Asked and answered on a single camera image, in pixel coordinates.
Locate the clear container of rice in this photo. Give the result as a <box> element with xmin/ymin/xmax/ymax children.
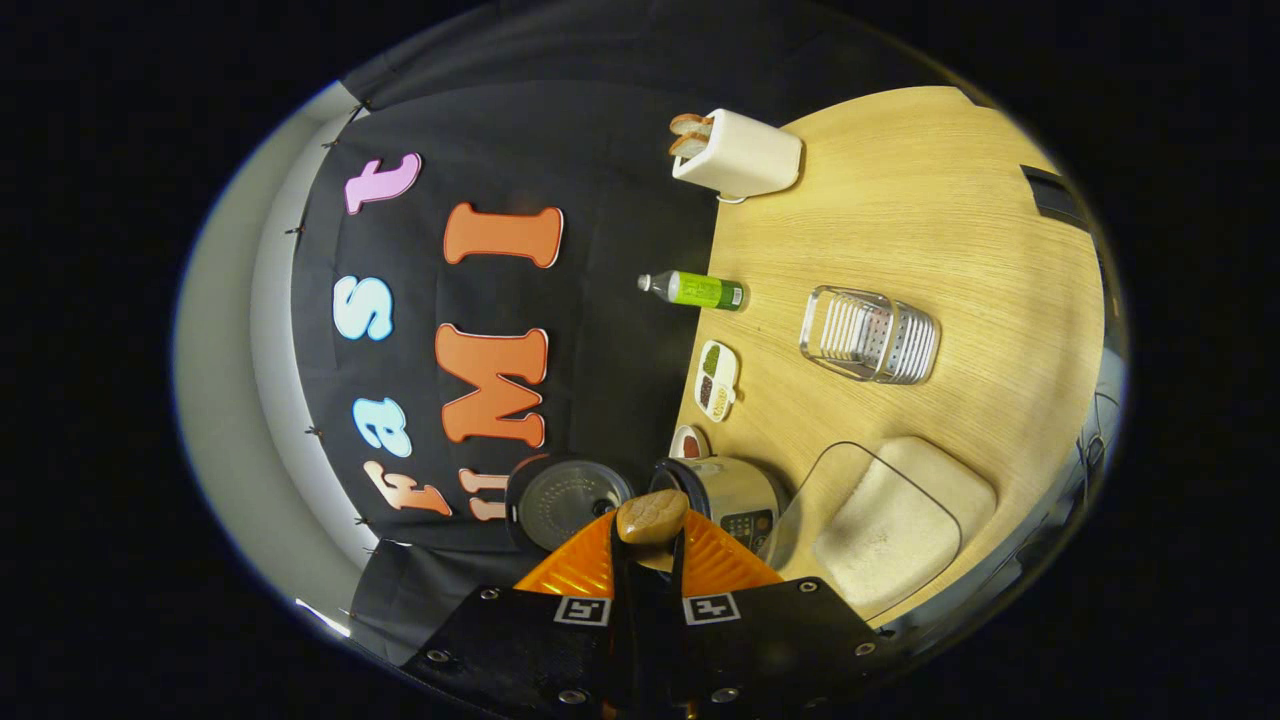
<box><xmin>775</xmin><ymin>435</ymin><xmax>999</xmax><ymax>623</ymax></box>

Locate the white divided grain dish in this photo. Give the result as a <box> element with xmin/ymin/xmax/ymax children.
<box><xmin>694</xmin><ymin>339</ymin><xmax>740</xmax><ymax>423</ymax></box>

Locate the black silver rice cooker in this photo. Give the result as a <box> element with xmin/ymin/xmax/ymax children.
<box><xmin>505</xmin><ymin>453</ymin><xmax>791</xmax><ymax>566</ymax></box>

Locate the green label plastic bottle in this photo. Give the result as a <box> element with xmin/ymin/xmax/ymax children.
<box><xmin>637</xmin><ymin>270</ymin><xmax>746</xmax><ymax>312</ymax></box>

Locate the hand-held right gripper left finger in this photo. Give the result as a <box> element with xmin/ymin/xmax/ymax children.
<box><xmin>400</xmin><ymin>510</ymin><xmax>636</xmax><ymax>720</ymax></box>

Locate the black table edge bracket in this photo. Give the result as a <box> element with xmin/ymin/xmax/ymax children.
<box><xmin>1020</xmin><ymin>163</ymin><xmax>1091</xmax><ymax>233</ymax></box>

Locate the white toaster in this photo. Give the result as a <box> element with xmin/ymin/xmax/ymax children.
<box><xmin>670</xmin><ymin>108</ymin><xmax>804</xmax><ymax>199</ymax></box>

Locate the wooden spoon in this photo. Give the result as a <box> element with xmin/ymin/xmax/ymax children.
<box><xmin>615</xmin><ymin>488</ymin><xmax>691</xmax><ymax>546</ymax></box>

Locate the black backdrop cloth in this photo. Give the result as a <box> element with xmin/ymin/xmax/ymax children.
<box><xmin>290</xmin><ymin>0</ymin><xmax>961</xmax><ymax>666</ymax></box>

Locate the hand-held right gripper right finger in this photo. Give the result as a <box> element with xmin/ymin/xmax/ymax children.
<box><xmin>668</xmin><ymin>510</ymin><xmax>886</xmax><ymax>720</ymax></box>

